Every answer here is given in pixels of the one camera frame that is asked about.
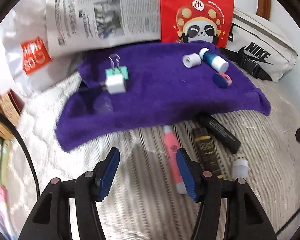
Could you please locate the small white tape roll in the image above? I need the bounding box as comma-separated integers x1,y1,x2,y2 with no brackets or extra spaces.
182,53,202,68

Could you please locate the black cable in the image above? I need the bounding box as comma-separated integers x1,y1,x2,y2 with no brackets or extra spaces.
0,107,40,198

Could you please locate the black tube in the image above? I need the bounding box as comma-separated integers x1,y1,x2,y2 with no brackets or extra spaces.
196,114,241,154

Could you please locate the white plastic shopping bag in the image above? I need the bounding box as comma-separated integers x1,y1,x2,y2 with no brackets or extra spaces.
1,2,83,98

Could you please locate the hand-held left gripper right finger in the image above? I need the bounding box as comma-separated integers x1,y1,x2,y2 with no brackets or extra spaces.
176,147,278,240

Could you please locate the patterned cardboard box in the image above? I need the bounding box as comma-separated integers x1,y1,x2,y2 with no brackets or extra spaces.
0,90,25,125

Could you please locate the red paper bag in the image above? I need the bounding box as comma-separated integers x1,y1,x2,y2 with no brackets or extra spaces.
160,0,235,48

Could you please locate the folded newspaper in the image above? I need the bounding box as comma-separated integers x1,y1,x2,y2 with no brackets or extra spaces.
45,0,162,57

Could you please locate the green binder clip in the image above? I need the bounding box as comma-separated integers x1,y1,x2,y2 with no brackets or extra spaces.
105,54,129,79

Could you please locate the blue and red round case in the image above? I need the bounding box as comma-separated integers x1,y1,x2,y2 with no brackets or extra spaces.
212,72,232,89

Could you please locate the small white usb light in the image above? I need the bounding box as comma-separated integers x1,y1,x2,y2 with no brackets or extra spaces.
231,154,248,180

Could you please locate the white charger plug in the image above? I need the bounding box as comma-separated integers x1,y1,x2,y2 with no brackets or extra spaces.
100,74,127,95

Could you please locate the wooden door frame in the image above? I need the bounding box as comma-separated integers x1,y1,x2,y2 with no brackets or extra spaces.
256,0,272,17

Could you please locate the clear plastic cap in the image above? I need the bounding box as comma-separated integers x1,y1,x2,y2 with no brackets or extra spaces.
94,96,113,113

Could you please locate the brown gold tube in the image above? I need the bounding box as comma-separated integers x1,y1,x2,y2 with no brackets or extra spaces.
192,127,224,179

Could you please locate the blue and white bottle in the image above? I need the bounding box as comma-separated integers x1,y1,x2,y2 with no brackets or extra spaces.
199,47,229,72

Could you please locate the pink tube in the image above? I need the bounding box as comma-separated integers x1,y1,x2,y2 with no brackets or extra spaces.
162,125,188,195

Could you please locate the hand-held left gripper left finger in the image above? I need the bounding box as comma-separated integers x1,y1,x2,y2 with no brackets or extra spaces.
17,147,121,240

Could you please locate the white waist bag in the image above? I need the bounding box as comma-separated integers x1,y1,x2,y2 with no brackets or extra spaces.
219,7,298,82

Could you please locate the purple towel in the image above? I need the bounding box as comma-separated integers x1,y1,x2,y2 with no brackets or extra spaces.
55,41,272,152

